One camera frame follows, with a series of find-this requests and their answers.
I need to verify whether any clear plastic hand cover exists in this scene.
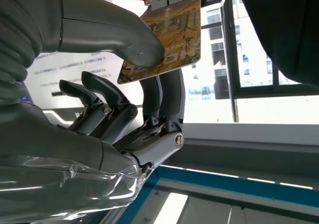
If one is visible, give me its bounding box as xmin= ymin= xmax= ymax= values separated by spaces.
xmin=0 ymin=155 xmax=153 ymax=224

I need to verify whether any person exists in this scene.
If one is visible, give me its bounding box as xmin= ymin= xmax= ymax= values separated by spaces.
xmin=236 ymin=0 xmax=319 ymax=89

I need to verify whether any white board with text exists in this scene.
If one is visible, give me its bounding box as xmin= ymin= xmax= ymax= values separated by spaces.
xmin=24 ymin=51 xmax=144 ymax=126

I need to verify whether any ribbed grey right arm sleeve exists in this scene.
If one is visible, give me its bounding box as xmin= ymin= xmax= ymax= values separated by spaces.
xmin=0 ymin=0 xmax=43 ymax=106

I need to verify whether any building outside window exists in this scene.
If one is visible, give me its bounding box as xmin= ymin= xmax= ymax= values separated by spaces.
xmin=188 ymin=6 xmax=233 ymax=101

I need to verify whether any blue counter edge strip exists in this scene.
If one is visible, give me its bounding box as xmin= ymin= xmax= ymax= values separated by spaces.
xmin=117 ymin=164 xmax=319 ymax=224

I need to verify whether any dark window frame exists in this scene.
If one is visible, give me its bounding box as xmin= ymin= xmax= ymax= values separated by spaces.
xmin=200 ymin=0 xmax=319 ymax=100

